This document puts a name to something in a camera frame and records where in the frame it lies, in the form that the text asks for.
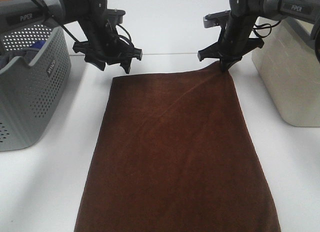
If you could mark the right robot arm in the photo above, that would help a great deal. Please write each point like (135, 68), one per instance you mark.
(277, 10)

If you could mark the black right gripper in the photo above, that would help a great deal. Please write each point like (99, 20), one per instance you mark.
(234, 39)

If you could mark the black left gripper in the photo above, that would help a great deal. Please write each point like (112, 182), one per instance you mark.
(108, 42)

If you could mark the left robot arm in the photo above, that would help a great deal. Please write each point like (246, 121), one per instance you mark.
(16, 14)

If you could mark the blue cloth in basket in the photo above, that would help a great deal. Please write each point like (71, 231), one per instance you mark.
(38, 44)

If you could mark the brown towel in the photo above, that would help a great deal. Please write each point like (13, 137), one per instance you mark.
(173, 155)

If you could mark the beige plastic bin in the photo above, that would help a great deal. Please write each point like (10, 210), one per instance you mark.
(290, 70)

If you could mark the grey perforated plastic basket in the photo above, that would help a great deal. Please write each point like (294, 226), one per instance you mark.
(32, 82)

